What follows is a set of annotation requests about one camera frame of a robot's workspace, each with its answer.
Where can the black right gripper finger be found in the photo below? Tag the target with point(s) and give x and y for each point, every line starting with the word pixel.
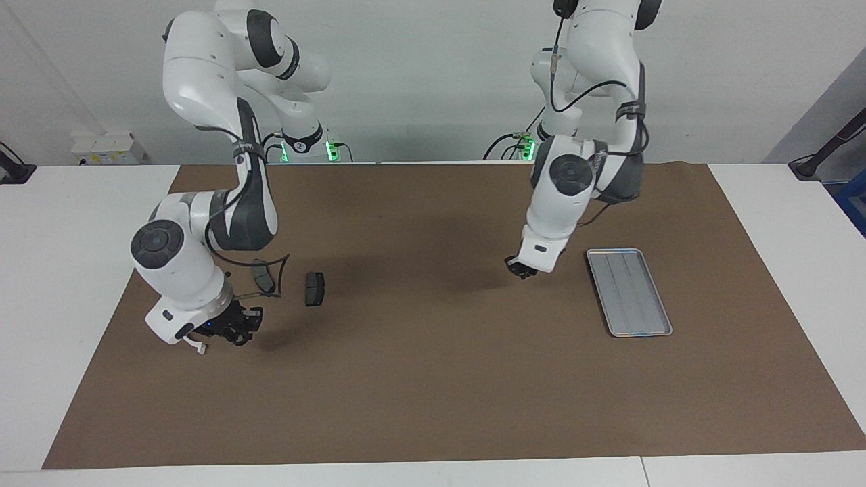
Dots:
pixel 254 319
pixel 241 331

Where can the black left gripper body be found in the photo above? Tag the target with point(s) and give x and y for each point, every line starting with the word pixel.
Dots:
pixel 526 265

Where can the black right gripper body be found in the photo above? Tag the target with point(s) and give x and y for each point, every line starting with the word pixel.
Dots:
pixel 220 323

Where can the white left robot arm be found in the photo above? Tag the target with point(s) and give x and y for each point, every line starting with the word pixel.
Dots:
pixel 561 203

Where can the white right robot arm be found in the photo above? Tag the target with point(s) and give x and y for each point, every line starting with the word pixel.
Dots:
pixel 183 270

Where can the silver metal tray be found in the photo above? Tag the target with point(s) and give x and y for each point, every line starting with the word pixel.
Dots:
pixel 629 294

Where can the long dark brake pad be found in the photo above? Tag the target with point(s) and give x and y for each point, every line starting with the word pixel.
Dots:
pixel 260 274

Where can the short dark brake pad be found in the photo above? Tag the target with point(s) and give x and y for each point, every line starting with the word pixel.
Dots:
pixel 314 289

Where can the brown table mat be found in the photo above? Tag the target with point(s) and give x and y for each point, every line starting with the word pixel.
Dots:
pixel 433 392

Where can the white socket box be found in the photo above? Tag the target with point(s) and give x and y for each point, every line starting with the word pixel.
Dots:
pixel 108 145

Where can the black stand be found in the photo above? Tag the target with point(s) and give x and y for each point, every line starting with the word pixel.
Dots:
pixel 808 168

